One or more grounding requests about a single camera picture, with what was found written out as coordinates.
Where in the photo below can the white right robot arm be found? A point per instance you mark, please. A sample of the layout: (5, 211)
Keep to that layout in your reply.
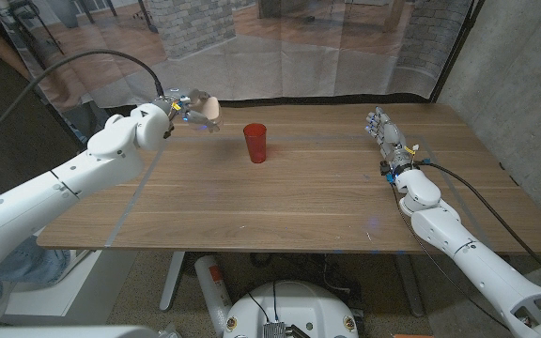
(486, 272)

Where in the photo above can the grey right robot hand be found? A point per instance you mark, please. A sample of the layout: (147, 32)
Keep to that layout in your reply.
(392, 141)

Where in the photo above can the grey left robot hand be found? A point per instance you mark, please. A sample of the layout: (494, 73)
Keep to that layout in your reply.
(183, 108)

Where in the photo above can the printed room backdrop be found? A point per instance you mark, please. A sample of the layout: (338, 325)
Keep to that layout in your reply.
(275, 56)

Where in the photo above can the red plastic cup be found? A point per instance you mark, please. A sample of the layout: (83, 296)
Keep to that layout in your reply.
(255, 145)

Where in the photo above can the white table leg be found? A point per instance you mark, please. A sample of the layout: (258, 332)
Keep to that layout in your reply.
(410, 286)
(172, 281)

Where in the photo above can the white cylinder with orange label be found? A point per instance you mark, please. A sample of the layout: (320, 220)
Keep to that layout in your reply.
(211, 286)

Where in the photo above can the white round robot torso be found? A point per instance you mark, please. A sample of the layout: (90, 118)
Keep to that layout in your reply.
(298, 305)

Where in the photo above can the standing person in black shirt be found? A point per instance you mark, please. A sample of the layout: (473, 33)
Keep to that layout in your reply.
(3, 49)

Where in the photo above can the seated person in blue jeans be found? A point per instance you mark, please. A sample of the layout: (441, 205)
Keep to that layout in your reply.
(26, 265)

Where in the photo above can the black backdrop stand pole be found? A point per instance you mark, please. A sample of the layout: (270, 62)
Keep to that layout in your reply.
(453, 56)

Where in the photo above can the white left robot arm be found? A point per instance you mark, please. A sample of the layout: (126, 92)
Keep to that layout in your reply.
(64, 188)

